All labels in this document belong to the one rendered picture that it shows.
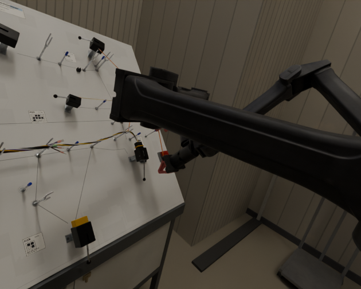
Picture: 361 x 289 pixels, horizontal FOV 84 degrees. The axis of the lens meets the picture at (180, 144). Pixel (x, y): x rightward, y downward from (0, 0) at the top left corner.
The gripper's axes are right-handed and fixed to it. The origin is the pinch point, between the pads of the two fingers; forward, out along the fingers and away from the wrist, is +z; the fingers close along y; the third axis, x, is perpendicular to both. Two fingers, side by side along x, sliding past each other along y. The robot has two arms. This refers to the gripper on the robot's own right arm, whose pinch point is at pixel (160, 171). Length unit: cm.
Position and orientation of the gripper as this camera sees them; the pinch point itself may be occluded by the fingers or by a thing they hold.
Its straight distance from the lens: 86.7
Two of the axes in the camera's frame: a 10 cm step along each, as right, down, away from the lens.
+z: -6.8, 4.8, 5.5
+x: 3.8, 8.8, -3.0
